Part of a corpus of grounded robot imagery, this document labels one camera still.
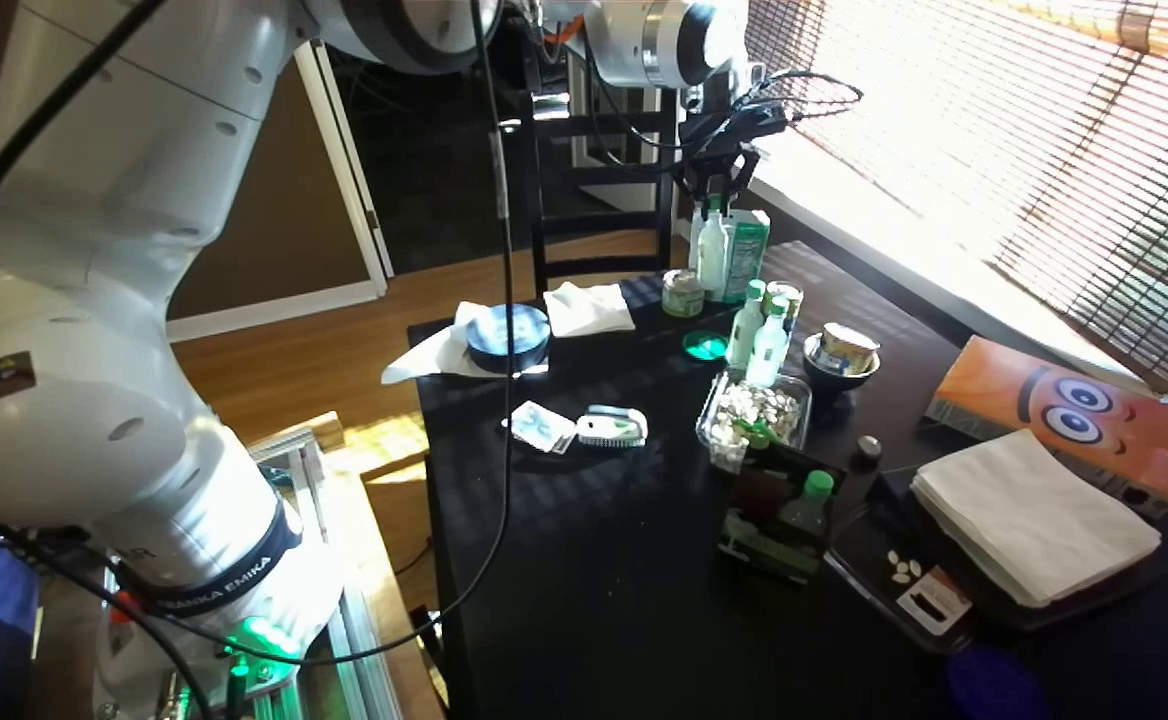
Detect black tray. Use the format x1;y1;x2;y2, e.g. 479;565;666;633
823;467;1160;657

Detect small glass jar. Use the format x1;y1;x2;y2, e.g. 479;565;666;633
660;268;704;319

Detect green capped bottle in box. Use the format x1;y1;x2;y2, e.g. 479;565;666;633
796;467;838;536

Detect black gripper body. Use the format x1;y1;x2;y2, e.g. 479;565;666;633
677;76;787;200

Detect window blinds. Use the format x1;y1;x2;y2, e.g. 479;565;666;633
747;0;1168;388

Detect small dark round cap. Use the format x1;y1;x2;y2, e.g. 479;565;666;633
857;437;883;458

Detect white small device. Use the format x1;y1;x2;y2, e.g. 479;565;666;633
576;405;649;449

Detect dark bottle carrier box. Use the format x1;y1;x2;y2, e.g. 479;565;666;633
715;442;843;584

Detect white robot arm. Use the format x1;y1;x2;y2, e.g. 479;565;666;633
0;0;747;720

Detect green lid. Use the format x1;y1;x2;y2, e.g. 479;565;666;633
681;336;729;362

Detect clear plastic container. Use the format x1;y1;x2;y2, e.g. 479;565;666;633
696;372;811;472

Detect white paper under tape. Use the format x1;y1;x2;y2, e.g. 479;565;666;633
382;298;550;385

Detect folded white towel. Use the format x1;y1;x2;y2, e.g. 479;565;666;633
912;430;1160;607

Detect white green carton box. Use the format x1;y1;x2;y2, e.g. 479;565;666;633
726;209;773;302

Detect white plastic bottle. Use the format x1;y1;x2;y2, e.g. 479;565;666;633
729;278;768;380
743;290;794;388

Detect black wooden chair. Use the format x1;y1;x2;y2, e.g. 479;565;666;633
518;83;677;290

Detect blue playing card pack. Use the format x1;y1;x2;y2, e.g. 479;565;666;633
507;400;576;455

